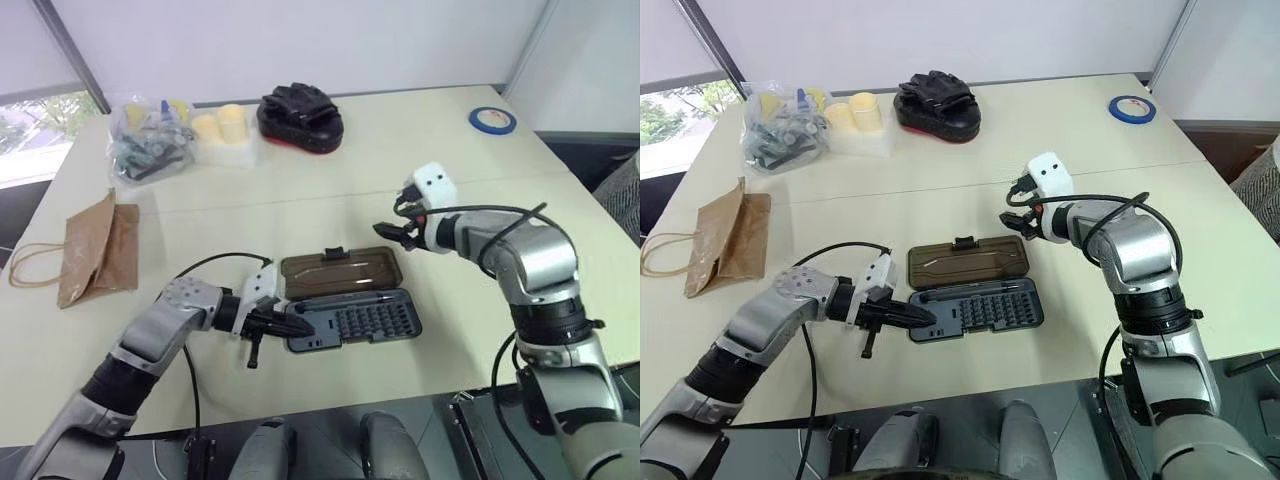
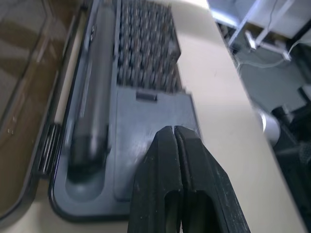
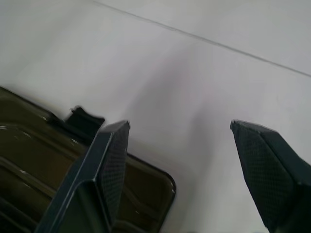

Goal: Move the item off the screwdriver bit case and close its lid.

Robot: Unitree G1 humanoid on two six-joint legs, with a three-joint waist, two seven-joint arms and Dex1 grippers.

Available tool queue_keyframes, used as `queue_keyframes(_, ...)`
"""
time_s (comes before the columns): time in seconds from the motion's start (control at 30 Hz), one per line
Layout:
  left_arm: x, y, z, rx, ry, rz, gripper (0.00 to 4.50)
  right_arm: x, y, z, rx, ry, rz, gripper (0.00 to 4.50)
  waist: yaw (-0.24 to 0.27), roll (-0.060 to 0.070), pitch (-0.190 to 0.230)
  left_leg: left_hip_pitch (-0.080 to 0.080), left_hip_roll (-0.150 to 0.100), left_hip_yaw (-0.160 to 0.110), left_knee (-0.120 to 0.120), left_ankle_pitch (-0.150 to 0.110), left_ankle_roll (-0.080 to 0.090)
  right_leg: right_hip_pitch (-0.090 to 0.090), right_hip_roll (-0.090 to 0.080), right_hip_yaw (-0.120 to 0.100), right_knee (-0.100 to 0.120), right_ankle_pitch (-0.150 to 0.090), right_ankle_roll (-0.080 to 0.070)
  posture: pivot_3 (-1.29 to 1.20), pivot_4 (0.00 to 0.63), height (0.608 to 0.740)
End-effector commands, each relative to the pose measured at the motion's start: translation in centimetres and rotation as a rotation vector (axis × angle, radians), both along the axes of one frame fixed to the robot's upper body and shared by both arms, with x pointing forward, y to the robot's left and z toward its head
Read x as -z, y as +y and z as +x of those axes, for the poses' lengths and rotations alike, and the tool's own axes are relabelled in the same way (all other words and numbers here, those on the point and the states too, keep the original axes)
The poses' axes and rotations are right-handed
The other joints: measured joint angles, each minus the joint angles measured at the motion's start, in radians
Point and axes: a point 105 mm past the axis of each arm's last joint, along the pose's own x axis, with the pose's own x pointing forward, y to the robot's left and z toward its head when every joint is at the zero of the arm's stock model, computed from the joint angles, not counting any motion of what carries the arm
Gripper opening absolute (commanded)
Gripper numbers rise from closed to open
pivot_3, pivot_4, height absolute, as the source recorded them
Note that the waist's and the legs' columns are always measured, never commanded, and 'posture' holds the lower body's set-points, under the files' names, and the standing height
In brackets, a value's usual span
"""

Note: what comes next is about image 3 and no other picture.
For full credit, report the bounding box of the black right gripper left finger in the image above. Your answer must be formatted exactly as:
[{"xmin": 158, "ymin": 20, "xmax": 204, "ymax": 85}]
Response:
[{"xmin": 34, "ymin": 119, "xmax": 130, "ymax": 233}]

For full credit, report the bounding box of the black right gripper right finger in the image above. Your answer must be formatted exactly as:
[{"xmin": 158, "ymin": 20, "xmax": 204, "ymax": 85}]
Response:
[{"xmin": 230, "ymin": 119, "xmax": 311, "ymax": 233}]

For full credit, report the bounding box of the dark green screwdriver bit case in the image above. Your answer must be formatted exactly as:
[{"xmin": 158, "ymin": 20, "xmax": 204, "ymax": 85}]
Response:
[{"xmin": 0, "ymin": 86, "xmax": 177, "ymax": 233}]

